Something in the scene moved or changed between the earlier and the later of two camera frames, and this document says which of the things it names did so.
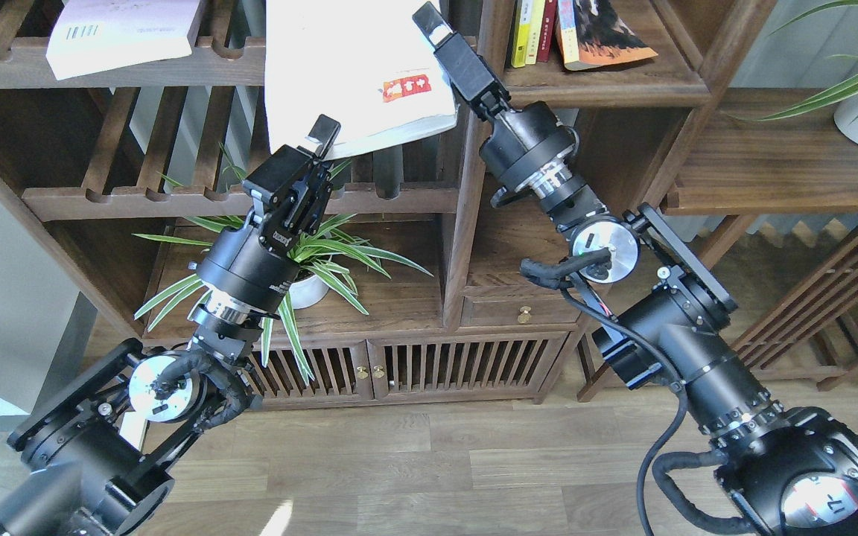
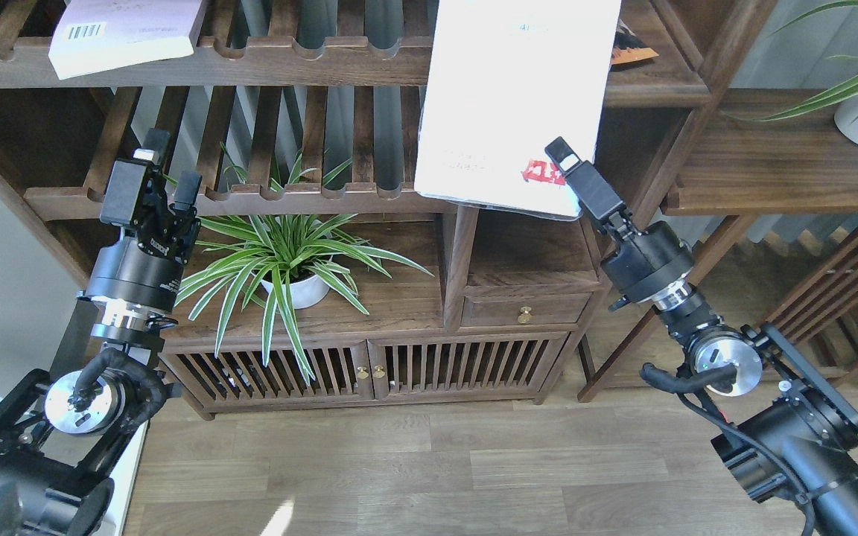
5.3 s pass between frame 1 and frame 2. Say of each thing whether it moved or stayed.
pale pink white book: stayed
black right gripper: moved
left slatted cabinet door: stayed
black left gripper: moved
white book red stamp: moved
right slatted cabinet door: stayed
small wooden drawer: stayed
